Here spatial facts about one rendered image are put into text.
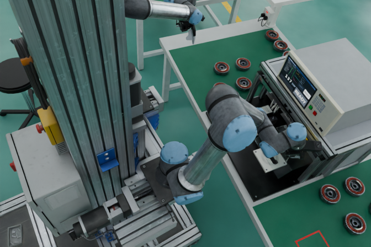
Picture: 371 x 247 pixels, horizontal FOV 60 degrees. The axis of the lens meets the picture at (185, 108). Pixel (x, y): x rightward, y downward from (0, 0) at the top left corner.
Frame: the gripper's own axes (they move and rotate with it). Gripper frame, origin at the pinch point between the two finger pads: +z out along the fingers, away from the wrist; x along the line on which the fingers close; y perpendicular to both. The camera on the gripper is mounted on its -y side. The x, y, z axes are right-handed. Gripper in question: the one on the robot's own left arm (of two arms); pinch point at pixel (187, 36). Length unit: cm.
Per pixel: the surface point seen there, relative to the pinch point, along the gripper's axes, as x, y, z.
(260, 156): 75, -10, 37
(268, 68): 40, -32, 4
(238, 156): 68, 1, 38
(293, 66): 55, -31, -11
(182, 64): -13.8, -8.3, 40.3
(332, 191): 112, -34, 38
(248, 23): -31, -84, 41
